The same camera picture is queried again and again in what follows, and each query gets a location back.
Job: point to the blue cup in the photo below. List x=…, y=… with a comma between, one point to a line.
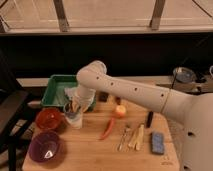
x=72, y=115

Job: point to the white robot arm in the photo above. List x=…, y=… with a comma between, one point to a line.
x=194, y=112

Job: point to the black rectangular block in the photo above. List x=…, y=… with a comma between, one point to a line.
x=103, y=96

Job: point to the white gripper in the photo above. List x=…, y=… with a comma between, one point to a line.
x=83, y=97

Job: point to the purple bowl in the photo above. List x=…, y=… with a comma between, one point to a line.
x=44, y=146

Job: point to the yellow apple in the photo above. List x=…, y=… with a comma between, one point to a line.
x=120, y=111

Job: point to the white cup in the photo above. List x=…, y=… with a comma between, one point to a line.
x=76, y=122

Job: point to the blue sponge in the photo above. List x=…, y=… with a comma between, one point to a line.
x=157, y=142

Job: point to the metal cup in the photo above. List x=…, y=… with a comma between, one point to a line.
x=68, y=110

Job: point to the metal bowl in background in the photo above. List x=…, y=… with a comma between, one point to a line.
x=184, y=75

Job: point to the black chair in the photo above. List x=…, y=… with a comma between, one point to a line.
x=15, y=114

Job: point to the black handled peeler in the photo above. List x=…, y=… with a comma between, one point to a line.
x=149, y=119

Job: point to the orange bowl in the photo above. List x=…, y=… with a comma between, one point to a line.
x=48, y=118

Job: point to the grey crumpled cloth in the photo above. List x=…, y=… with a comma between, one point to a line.
x=69, y=92

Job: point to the green plastic tray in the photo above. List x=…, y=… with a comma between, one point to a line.
x=54, y=95

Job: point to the metal fork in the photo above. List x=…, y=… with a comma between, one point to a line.
x=122, y=140

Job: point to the wooden cutting board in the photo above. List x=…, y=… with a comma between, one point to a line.
x=82, y=149

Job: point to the wooden utensil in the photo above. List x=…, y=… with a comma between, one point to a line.
x=137, y=138

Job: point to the dark red grapes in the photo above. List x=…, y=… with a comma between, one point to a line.
x=118, y=100

